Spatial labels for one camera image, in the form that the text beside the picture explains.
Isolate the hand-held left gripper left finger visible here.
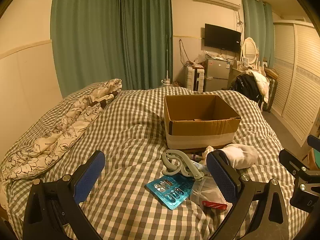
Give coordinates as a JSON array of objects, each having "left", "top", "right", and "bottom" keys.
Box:
[{"left": 23, "top": 150, "right": 106, "bottom": 240}]

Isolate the checked bed cover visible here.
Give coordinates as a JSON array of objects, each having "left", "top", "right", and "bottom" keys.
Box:
[{"left": 0, "top": 82, "right": 310, "bottom": 240}]

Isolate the dark green suitcase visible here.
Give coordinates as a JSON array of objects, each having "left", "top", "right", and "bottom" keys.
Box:
[{"left": 261, "top": 77, "right": 278, "bottom": 113}]

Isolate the plastic bag on fridge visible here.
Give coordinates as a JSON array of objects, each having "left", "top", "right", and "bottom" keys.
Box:
[{"left": 194, "top": 51, "right": 213, "bottom": 64}]

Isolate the white padded jacket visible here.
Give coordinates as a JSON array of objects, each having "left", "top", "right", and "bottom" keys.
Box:
[{"left": 247, "top": 70, "right": 270, "bottom": 103}]

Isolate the cardboard box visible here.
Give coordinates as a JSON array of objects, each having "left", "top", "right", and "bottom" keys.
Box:
[{"left": 164, "top": 94, "right": 242, "bottom": 150}]

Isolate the red packet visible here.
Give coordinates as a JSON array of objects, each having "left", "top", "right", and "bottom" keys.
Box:
[{"left": 202, "top": 201, "right": 228, "bottom": 210}]

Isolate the black wall television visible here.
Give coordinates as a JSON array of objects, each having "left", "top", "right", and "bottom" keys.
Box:
[{"left": 204, "top": 23, "right": 242, "bottom": 53}]

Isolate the white pole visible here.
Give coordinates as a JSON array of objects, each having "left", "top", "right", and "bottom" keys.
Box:
[{"left": 164, "top": 32, "right": 171, "bottom": 85}]

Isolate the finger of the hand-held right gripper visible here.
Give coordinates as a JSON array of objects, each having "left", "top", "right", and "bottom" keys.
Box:
[
  {"left": 307, "top": 134, "right": 320, "bottom": 153},
  {"left": 279, "top": 149, "right": 320, "bottom": 205}
]

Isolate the green curtain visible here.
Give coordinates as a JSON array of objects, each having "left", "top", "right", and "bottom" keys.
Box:
[
  {"left": 241, "top": 0, "right": 275, "bottom": 68},
  {"left": 50, "top": 0, "right": 122, "bottom": 98},
  {"left": 118, "top": 0, "right": 173, "bottom": 90}
]

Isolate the silver fridge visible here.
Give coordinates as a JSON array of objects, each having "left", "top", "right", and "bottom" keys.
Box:
[{"left": 204, "top": 59, "right": 230, "bottom": 92}]

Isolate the white louvered wardrobe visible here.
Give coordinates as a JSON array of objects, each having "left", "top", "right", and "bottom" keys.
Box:
[{"left": 272, "top": 20, "right": 320, "bottom": 145}]

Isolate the blue blister pack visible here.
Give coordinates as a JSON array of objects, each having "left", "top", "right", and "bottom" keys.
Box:
[{"left": 146, "top": 174, "right": 194, "bottom": 210}]

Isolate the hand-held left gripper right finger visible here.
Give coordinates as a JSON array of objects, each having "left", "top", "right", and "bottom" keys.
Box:
[{"left": 206, "top": 150, "right": 292, "bottom": 240}]

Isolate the white suitcase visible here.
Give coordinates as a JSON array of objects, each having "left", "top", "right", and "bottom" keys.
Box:
[{"left": 185, "top": 66, "right": 205, "bottom": 92}]

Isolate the white sock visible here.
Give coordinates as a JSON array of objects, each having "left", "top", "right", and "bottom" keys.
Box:
[{"left": 217, "top": 144, "right": 259, "bottom": 169}]

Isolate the white dressing table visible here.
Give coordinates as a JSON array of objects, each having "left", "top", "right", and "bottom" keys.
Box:
[{"left": 231, "top": 62, "right": 268, "bottom": 80}]

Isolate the wooden chair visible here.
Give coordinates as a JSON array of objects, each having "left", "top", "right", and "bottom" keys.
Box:
[{"left": 301, "top": 142, "right": 320, "bottom": 172}]

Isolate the white cloth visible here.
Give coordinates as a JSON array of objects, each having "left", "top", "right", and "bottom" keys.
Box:
[{"left": 202, "top": 145, "right": 216, "bottom": 157}]

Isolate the wall cable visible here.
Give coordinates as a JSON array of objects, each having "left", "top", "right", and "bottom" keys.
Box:
[{"left": 178, "top": 39, "right": 191, "bottom": 64}]

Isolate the floral quilt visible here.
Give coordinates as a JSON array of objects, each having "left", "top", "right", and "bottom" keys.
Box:
[{"left": 1, "top": 79, "right": 123, "bottom": 180}]

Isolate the oval white mirror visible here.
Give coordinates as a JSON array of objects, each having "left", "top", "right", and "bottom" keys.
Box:
[{"left": 241, "top": 37, "right": 259, "bottom": 65}]

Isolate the clear plastic bag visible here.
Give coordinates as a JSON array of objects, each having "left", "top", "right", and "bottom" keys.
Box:
[{"left": 190, "top": 177, "right": 227, "bottom": 205}]

